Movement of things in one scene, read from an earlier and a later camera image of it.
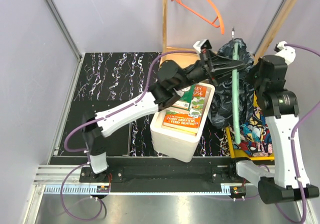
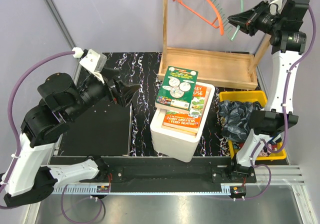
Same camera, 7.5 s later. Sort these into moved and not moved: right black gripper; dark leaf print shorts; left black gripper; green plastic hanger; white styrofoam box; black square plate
Moved: right black gripper; green plastic hanger; dark leaf print shorts; left black gripper
Not moved: black square plate; white styrofoam box
